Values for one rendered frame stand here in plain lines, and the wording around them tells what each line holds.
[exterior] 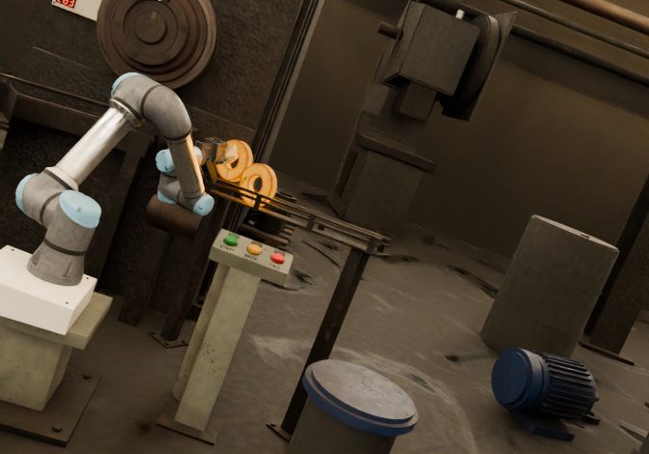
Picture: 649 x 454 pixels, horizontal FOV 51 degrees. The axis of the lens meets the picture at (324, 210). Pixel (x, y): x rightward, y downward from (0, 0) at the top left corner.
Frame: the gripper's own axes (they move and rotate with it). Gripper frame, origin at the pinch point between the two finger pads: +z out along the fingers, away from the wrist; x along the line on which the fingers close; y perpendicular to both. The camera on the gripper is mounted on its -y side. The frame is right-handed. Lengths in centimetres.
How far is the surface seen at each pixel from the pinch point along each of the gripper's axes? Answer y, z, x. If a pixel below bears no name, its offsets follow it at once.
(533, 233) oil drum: -61, 229, -49
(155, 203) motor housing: -23.8, -19.9, 18.9
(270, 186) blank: -3.6, -3.2, -22.3
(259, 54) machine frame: 33, 30, 24
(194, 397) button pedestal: -56, -53, -49
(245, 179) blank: -5.1, -3.6, -10.1
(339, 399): -22, -56, -100
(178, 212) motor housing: -25.2, -14.7, 11.2
